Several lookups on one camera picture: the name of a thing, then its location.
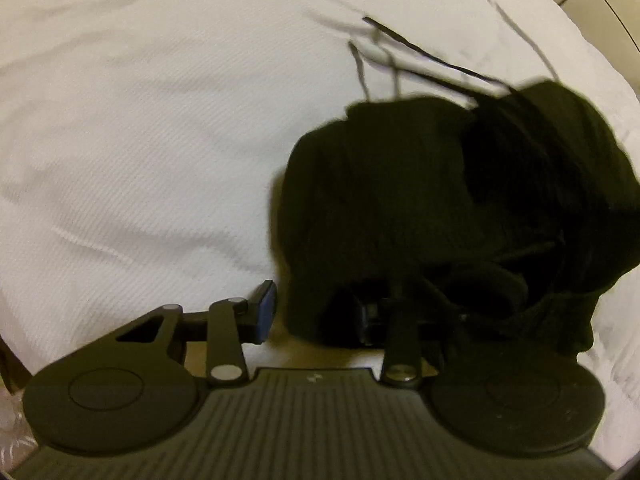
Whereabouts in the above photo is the white duvet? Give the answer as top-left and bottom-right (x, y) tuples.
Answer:
(1, 0), (639, 479)

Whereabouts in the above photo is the black garment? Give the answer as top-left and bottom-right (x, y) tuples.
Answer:
(277, 79), (639, 364)

